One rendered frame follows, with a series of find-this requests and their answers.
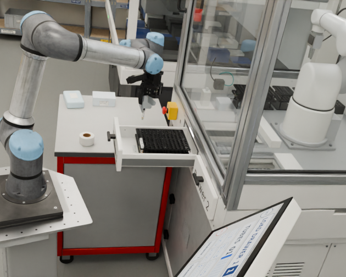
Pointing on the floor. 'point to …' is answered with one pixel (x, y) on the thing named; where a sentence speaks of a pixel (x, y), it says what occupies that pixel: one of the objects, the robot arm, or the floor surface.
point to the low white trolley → (111, 182)
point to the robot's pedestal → (35, 250)
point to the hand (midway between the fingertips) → (141, 109)
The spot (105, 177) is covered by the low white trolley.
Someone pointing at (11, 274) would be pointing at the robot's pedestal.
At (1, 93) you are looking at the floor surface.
